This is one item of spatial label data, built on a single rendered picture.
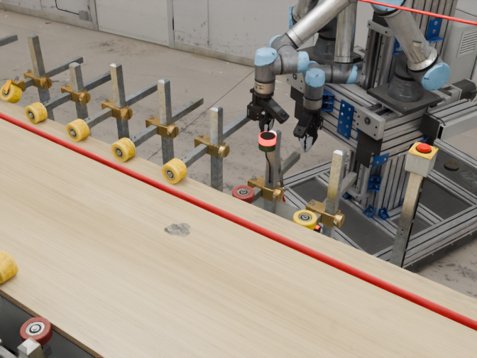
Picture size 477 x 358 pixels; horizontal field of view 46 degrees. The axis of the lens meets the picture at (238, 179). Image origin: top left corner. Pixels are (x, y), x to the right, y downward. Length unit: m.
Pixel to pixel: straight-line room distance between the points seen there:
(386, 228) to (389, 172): 0.29
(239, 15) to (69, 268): 3.61
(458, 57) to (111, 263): 1.84
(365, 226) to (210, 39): 2.79
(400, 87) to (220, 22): 2.97
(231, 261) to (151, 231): 0.29
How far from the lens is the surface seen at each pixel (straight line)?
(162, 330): 1.59
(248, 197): 2.00
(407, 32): 2.16
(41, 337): 1.63
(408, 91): 2.44
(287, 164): 2.26
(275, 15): 4.90
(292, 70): 2.04
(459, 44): 2.81
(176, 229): 1.87
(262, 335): 1.57
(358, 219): 3.08
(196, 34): 5.34
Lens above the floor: 2.12
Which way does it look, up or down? 35 degrees down
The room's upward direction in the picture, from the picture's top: 1 degrees clockwise
